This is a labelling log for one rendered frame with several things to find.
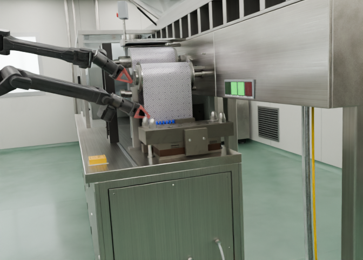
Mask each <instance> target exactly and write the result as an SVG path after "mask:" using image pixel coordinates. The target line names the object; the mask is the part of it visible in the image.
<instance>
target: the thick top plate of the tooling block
mask: <svg viewBox="0 0 363 260"><path fill-rule="evenodd" d="M218 122H219V119H218V120H216V121H211V120H210V119H209V120H203V121H195V122H187V123H169V124H158V125H157V129H156V130H149V127H142V126H139V127H138V132H139V140H140V141H142V142H143V143H144V144H145V145H155V144H164V143H173V142H183V141H184V130H186V129H197V128H207V138H217V137H226V136H234V125H233V122H230V121H226V123H218Z"/></svg>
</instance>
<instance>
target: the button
mask: <svg viewBox="0 0 363 260"><path fill-rule="evenodd" d="M101 163H107V162H106V157H105V155H98V156H89V164H90V165H92V164H101Z"/></svg>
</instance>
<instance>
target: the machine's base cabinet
mask: <svg viewBox="0 0 363 260"><path fill-rule="evenodd" d="M83 178H84V187H85V194H86V201H87V207H88V213H89V220H90V227H91V234H92V241H93V249H94V253H95V260H188V259H189V258H193V259H194V260H222V256H221V252H220V249H219V246H218V245H216V240H217V239H219V240H220V241H221V247H222V250H223V253H224V258H225V260H245V253H244V218H243V183H242V164H241V162H240V163H232V164H225V165H217V166H210V167H205V168H197V169H190V170H182V171H174V172H167V173H162V174H154V175H147V176H139V177H131V178H124V179H116V180H111V181H104V182H96V183H89V184H86V183H85V177H84V170H83Z"/></svg>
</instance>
